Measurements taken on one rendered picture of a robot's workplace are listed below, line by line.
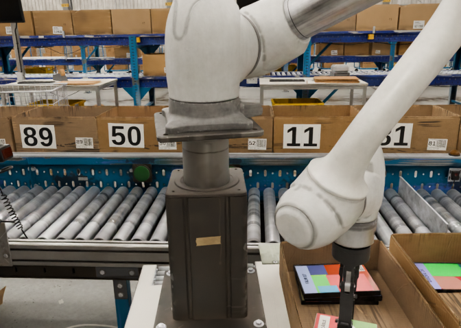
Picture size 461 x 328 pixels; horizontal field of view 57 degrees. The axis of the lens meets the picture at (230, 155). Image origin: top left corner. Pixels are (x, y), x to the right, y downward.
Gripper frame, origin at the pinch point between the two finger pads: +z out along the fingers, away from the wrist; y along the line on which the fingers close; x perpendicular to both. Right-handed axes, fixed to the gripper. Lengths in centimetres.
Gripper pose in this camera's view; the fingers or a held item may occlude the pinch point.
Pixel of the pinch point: (345, 325)
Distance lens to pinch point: 101.1
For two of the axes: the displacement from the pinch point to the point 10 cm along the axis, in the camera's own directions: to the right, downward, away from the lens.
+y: 3.2, -2.7, 9.1
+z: 0.1, 9.6, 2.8
